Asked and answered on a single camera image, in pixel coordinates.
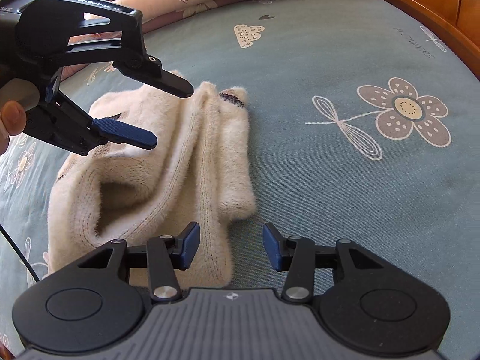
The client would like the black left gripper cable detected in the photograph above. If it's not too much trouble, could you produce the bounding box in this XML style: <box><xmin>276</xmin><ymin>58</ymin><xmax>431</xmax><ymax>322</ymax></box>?
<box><xmin>0</xmin><ymin>225</ymin><xmax>42</xmax><ymax>283</ymax></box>

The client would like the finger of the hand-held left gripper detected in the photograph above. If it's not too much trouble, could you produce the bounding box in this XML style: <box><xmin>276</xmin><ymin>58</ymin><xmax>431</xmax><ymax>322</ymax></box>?
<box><xmin>25</xmin><ymin>91</ymin><xmax>158</xmax><ymax>157</ymax></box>
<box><xmin>112</xmin><ymin>53</ymin><xmax>195</xmax><ymax>99</ymax></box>

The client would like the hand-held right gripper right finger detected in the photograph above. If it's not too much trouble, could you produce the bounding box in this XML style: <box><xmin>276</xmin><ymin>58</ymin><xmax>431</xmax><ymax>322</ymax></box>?
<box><xmin>262</xmin><ymin>223</ymin><xmax>383</xmax><ymax>304</ymax></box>

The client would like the wooden headboard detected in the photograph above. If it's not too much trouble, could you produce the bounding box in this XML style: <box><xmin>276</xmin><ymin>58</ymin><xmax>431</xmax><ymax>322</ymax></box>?
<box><xmin>347</xmin><ymin>0</ymin><xmax>480</xmax><ymax>81</ymax></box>

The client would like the cream fuzzy knit sweater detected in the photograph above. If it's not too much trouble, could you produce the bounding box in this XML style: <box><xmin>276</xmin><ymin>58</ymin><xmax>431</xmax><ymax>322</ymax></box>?
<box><xmin>47</xmin><ymin>69</ymin><xmax>257</xmax><ymax>297</ymax></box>

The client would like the blue floral bed sheet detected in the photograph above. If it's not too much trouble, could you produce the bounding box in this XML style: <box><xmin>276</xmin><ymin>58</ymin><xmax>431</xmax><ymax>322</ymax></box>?
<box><xmin>0</xmin><ymin>0</ymin><xmax>480</xmax><ymax>346</ymax></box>

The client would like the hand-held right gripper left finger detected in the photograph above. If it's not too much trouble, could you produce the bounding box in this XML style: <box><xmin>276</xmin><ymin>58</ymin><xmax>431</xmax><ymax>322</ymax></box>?
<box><xmin>77</xmin><ymin>221</ymin><xmax>200</xmax><ymax>304</ymax></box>

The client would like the person's left hand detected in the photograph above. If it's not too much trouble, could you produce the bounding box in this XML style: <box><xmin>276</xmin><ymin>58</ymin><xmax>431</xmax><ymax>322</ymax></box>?
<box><xmin>0</xmin><ymin>101</ymin><xmax>28</xmax><ymax>156</ymax></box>

